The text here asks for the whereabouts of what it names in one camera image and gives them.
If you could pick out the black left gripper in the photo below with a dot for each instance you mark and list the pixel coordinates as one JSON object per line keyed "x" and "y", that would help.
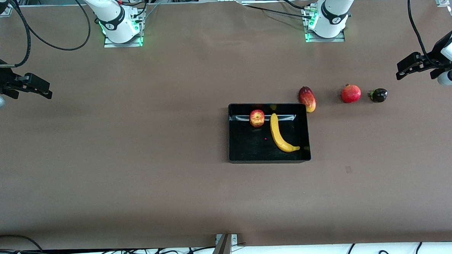
{"x": 435, "y": 58}

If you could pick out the yellow banana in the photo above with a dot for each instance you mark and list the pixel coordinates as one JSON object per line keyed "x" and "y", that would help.
{"x": 276, "y": 134}

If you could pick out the red yellow apple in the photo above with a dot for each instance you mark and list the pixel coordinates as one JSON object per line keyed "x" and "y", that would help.
{"x": 257, "y": 118}

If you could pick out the black plastic box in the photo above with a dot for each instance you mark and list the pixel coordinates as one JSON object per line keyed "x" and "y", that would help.
{"x": 250, "y": 149}

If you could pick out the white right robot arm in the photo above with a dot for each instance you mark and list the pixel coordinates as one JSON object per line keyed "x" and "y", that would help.
{"x": 116, "y": 17}

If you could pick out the dark purple mangosteen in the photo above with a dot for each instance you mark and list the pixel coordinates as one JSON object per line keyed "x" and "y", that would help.
{"x": 379, "y": 95}

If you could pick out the red pomegranate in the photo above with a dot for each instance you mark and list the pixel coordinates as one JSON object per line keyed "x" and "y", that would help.
{"x": 351, "y": 94}

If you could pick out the red yellow mango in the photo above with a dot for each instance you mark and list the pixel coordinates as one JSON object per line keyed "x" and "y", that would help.
{"x": 307, "y": 99}

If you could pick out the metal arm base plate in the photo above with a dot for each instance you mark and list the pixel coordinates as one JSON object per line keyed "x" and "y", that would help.
{"x": 340, "y": 39}
{"x": 110, "y": 44}

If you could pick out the small metal bracket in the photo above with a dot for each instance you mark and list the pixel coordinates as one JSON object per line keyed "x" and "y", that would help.
{"x": 234, "y": 239}

